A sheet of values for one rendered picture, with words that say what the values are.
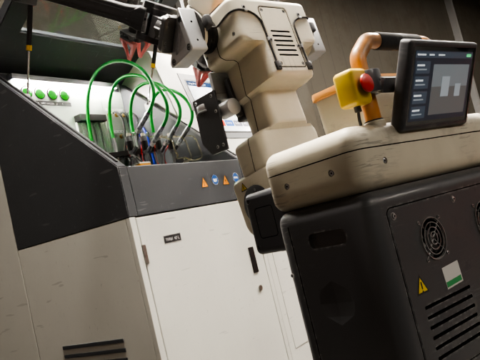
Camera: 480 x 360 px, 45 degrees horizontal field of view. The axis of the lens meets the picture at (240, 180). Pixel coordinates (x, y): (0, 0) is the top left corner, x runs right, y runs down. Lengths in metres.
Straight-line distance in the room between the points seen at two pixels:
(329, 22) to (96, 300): 4.67
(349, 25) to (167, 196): 4.68
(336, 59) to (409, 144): 4.85
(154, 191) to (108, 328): 0.46
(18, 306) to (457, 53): 1.71
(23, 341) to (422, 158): 1.61
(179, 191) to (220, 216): 0.22
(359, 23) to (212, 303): 4.91
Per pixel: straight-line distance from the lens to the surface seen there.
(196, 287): 1.97
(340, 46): 6.14
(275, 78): 1.46
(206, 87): 2.87
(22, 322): 2.30
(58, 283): 2.09
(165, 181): 1.95
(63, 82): 2.50
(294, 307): 2.46
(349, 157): 1.06
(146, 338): 1.85
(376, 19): 6.82
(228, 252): 2.14
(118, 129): 2.65
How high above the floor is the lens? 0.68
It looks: 5 degrees up
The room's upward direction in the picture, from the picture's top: 14 degrees counter-clockwise
